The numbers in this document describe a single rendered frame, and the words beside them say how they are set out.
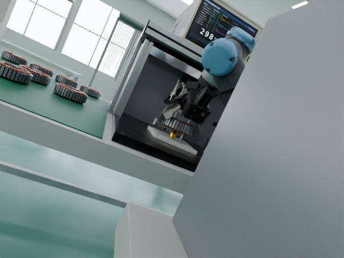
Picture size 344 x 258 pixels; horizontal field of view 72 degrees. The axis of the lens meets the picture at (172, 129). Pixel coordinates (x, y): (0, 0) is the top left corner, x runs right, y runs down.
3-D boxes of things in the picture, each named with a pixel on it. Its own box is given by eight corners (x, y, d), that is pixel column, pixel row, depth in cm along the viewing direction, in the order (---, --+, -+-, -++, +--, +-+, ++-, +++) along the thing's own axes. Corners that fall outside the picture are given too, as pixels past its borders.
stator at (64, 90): (47, 88, 83) (51, 79, 83) (74, 97, 93) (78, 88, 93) (62, 98, 77) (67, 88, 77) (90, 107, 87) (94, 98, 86)
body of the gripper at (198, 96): (178, 116, 69) (201, 84, 62) (178, 102, 75) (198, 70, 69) (200, 127, 71) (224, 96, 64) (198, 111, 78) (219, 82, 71)
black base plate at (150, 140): (309, 217, 72) (313, 210, 72) (110, 140, 53) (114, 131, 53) (234, 165, 117) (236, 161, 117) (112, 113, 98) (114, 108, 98)
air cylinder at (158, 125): (171, 136, 92) (177, 124, 92) (154, 129, 90) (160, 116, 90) (168, 134, 97) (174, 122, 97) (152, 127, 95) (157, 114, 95)
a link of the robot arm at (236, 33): (229, 23, 56) (236, 24, 63) (203, 62, 62) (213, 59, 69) (256, 42, 55) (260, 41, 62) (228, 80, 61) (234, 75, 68)
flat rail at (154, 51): (278, 121, 100) (281, 114, 99) (145, 51, 81) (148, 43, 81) (276, 121, 101) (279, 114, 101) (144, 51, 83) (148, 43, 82)
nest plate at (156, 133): (196, 154, 75) (197, 151, 75) (153, 137, 70) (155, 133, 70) (183, 143, 89) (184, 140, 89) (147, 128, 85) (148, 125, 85)
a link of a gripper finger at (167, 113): (152, 122, 72) (179, 109, 69) (153, 111, 77) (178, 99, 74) (158, 129, 73) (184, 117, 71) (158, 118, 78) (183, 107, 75)
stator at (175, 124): (195, 139, 76) (199, 128, 76) (164, 126, 72) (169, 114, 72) (184, 133, 86) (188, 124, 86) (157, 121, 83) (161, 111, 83)
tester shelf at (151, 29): (288, 111, 101) (293, 102, 100) (144, 31, 81) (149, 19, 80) (236, 103, 143) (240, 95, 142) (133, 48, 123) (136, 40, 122)
